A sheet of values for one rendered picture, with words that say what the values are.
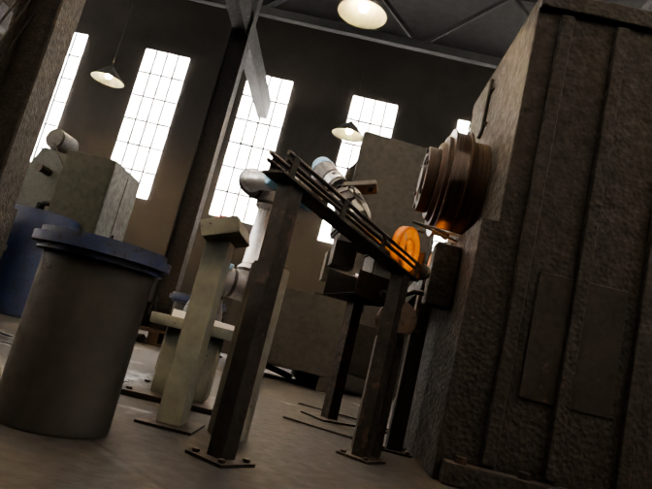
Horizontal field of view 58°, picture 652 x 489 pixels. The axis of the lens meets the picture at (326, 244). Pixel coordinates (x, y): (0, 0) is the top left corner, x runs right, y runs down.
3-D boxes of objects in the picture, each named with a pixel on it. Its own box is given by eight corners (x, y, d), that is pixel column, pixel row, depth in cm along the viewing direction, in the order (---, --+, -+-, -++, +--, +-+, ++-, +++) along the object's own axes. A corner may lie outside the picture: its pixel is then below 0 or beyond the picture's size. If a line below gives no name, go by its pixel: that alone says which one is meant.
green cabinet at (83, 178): (12, 313, 494) (68, 148, 521) (49, 318, 563) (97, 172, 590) (66, 327, 492) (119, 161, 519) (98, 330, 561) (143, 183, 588)
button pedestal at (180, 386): (206, 426, 180) (257, 234, 191) (187, 438, 156) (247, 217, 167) (155, 413, 180) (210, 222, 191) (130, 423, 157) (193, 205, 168)
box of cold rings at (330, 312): (331, 388, 548) (350, 306, 562) (340, 396, 466) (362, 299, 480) (224, 362, 544) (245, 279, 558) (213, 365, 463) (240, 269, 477)
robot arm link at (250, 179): (234, 161, 245) (278, 159, 201) (257, 171, 250) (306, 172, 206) (224, 186, 244) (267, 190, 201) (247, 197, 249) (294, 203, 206)
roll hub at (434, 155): (420, 219, 264) (433, 161, 269) (432, 204, 236) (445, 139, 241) (407, 216, 264) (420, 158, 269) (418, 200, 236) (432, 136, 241)
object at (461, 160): (434, 248, 271) (454, 153, 279) (457, 227, 225) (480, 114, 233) (420, 244, 271) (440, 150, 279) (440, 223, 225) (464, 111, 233)
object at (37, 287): (140, 431, 149) (186, 268, 156) (90, 452, 117) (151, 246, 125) (18, 401, 150) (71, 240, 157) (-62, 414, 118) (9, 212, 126)
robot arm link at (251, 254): (218, 296, 237) (255, 174, 251) (251, 307, 244) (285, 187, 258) (229, 296, 227) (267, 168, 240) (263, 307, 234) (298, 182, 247)
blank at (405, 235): (405, 281, 200) (396, 279, 202) (423, 253, 210) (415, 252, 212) (394, 244, 192) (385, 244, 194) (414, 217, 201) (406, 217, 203)
